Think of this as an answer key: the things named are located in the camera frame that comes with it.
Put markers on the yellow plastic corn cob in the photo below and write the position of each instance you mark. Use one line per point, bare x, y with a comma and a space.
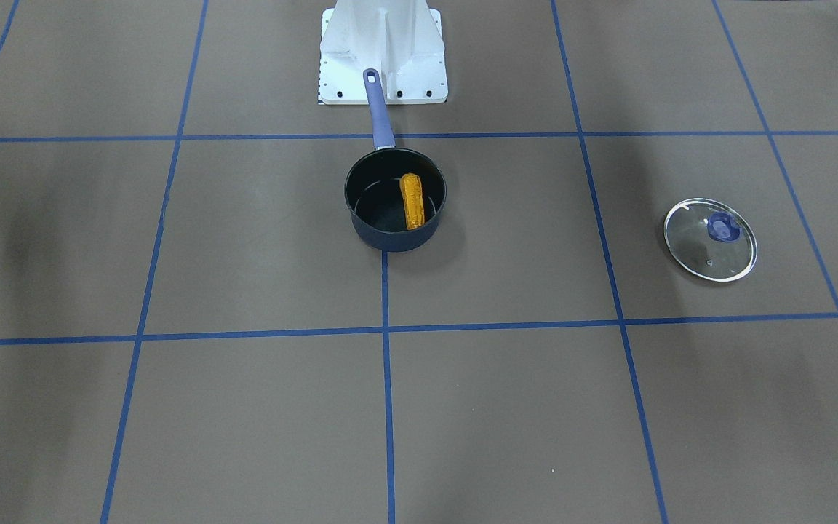
411, 192

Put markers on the glass pot lid blue knob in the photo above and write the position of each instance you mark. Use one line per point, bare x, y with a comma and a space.
710, 240

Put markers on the dark blue saucepan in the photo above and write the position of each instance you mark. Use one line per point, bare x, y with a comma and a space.
372, 193

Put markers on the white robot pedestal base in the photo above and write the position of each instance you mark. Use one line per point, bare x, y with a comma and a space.
403, 41

